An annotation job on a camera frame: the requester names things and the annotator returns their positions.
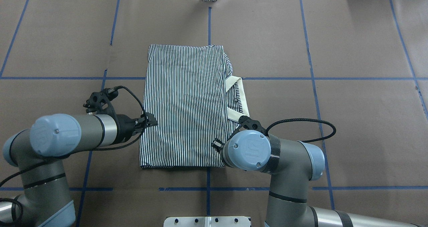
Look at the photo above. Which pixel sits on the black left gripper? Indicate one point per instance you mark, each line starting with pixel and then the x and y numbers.
pixel 126 127

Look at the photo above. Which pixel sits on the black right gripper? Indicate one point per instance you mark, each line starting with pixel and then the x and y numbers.
pixel 217 143

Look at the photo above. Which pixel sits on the navy white striped polo shirt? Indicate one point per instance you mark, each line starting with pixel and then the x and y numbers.
pixel 195 99

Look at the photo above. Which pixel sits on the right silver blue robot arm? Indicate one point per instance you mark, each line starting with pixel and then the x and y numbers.
pixel 291 165

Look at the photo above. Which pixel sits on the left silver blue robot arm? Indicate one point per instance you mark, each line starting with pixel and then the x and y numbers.
pixel 38 152

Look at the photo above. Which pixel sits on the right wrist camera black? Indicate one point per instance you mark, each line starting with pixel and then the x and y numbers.
pixel 249 124

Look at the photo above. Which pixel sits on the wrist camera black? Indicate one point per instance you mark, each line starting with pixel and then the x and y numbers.
pixel 249 124
pixel 100 102

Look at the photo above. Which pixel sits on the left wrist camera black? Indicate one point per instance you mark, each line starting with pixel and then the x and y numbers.
pixel 100 102

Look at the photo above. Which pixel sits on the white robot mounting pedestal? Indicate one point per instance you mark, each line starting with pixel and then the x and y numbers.
pixel 208 221

